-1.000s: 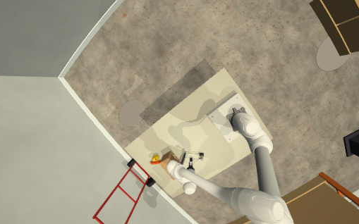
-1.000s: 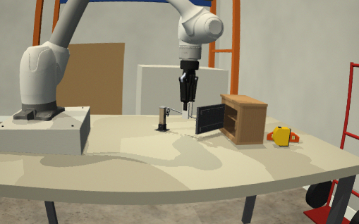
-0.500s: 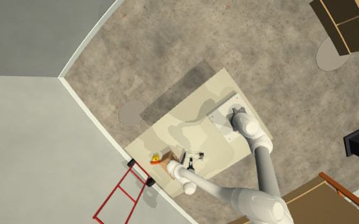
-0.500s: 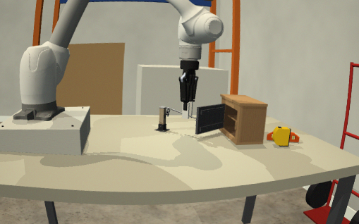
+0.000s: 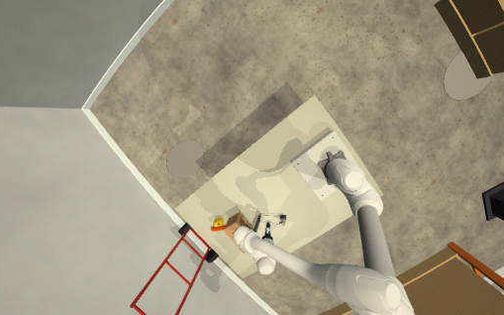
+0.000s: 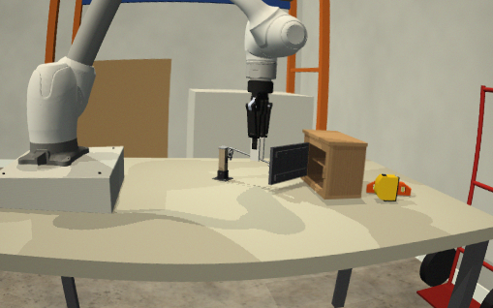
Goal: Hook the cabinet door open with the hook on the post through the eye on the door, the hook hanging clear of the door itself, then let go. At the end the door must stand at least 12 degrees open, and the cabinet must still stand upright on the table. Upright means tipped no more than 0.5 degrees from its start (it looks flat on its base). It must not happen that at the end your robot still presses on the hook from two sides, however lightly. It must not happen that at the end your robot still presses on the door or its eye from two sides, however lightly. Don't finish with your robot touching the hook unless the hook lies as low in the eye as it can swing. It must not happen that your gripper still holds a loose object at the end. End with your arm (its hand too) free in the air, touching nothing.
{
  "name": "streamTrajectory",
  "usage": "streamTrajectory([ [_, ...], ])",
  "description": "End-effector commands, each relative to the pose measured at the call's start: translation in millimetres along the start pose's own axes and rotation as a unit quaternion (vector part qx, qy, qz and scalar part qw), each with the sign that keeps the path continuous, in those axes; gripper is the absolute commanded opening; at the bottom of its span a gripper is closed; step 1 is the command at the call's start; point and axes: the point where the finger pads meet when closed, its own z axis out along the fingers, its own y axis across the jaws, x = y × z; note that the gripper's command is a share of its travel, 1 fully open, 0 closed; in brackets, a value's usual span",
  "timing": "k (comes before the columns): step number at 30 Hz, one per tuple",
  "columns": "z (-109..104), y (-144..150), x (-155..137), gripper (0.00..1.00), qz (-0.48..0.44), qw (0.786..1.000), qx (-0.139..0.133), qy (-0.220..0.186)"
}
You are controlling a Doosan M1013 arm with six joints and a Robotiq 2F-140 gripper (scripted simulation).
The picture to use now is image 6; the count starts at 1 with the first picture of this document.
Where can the brown wooden cabinet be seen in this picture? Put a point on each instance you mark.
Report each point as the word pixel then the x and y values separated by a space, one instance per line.
pixel 342 175

